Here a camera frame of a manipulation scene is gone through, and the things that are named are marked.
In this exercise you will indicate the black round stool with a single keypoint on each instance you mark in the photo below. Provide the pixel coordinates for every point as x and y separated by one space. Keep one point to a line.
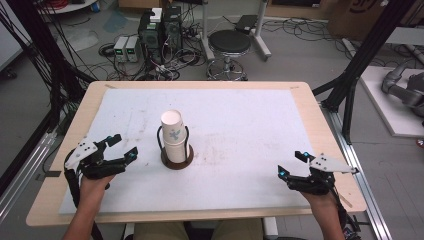
229 41

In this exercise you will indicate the grey power supply unit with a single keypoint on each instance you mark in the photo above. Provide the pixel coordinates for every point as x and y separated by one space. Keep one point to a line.
120 50
133 49

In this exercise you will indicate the person's right hand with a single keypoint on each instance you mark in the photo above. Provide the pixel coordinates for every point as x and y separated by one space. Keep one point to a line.
321 201

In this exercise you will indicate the white wall panel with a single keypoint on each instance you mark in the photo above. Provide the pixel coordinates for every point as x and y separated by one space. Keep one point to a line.
10 36

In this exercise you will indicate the white table mat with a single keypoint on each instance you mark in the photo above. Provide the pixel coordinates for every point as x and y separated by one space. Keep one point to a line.
233 150

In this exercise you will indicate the black metal frame post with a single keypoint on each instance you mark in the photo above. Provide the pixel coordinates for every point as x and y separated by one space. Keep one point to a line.
43 50
370 50

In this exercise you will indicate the black computer tower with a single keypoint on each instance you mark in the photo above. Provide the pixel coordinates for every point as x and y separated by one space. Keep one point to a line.
172 33
150 40

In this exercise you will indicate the person's right leg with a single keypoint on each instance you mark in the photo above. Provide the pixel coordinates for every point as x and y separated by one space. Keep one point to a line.
238 230

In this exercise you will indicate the white platform board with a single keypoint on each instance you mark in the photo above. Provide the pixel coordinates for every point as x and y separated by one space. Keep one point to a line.
390 110

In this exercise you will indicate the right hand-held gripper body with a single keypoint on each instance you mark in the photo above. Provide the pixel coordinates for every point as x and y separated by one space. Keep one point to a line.
318 182

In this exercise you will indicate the cardboard box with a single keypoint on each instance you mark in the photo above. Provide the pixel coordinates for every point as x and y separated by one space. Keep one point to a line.
356 16

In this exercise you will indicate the white round table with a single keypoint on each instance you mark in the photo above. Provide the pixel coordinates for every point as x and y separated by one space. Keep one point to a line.
70 6

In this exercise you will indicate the white paper cup blue print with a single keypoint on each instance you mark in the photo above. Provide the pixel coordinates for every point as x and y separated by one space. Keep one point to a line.
172 128

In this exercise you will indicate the black tape strip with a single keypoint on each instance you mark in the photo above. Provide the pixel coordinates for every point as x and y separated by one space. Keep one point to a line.
53 173

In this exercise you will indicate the blue tape roll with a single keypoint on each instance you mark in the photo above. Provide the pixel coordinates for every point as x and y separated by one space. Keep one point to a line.
95 7

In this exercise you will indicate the small white box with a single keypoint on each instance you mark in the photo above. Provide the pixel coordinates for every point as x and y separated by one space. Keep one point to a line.
156 15

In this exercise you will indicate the wooden table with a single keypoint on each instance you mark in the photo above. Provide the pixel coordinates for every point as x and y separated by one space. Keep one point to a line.
333 133

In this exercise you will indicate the person's leg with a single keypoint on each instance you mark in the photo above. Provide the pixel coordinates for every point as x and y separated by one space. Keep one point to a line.
160 231
238 230

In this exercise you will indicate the person's left leg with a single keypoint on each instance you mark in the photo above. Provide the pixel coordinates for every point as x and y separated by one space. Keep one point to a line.
160 231

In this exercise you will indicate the black flat device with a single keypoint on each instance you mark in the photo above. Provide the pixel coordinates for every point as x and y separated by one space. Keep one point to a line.
246 24

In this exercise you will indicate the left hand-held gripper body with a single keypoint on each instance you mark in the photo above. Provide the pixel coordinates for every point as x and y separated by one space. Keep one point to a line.
90 166

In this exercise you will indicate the white metal stand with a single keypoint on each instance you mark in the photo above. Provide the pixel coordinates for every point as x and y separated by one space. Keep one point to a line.
261 40

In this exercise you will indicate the person's left hand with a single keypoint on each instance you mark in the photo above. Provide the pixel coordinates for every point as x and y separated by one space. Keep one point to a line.
93 188

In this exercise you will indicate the plain white paper cup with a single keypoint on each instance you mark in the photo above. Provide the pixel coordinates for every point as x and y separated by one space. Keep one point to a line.
177 153

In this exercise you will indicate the aluminium rail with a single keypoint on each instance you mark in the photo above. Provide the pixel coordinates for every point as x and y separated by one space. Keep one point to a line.
23 173
363 186

